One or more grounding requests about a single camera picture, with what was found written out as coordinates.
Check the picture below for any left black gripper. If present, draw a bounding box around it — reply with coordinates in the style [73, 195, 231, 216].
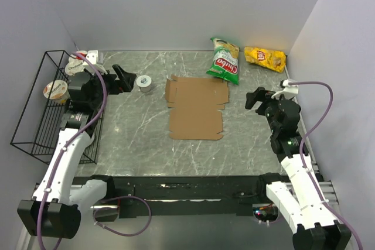
[86, 64, 136, 108]

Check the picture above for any brown cardboard box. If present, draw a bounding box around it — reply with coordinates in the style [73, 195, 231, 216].
[165, 75, 229, 141]

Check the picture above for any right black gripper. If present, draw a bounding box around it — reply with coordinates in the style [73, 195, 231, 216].
[245, 86, 289, 133]

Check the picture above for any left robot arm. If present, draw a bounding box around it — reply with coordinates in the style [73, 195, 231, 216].
[17, 64, 137, 239]

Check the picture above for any chobani yogurt cup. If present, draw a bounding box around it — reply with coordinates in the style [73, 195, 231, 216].
[64, 60, 84, 76]
[43, 80, 70, 104]

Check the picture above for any Chobani yogurt cup middle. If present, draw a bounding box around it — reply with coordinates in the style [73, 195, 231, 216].
[64, 60, 84, 76]

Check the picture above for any yellow Lays chips bag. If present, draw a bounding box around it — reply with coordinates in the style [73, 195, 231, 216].
[243, 47, 286, 73]

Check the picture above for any green Chuba snack bag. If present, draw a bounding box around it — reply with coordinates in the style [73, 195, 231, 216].
[206, 37, 240, 85]

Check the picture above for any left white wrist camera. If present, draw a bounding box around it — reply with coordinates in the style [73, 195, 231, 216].
[83, 50, 108, 74]

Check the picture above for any black wire rack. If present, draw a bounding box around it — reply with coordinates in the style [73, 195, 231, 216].
[10, 50, 88, 165]

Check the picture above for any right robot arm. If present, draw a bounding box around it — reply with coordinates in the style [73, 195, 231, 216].
[245, 85, 352, 249]

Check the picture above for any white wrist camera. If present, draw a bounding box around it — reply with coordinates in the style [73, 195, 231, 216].
[271, 79, 299, 100]
[83, 50, 108, 74]

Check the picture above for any small white yogurt cup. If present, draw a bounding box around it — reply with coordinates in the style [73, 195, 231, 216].
[136, 75, 152, 93]

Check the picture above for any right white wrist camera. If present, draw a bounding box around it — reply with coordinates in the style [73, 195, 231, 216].
[271, 79, 299, 100]

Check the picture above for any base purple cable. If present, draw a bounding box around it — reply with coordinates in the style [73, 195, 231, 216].
[93, 196, 152, 237]

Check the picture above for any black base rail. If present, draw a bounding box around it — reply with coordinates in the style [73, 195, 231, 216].
[35, 173, 338, 218]

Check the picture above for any Chobani yogurt cup front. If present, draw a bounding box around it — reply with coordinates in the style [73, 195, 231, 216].
[43, 80, 70, 104]

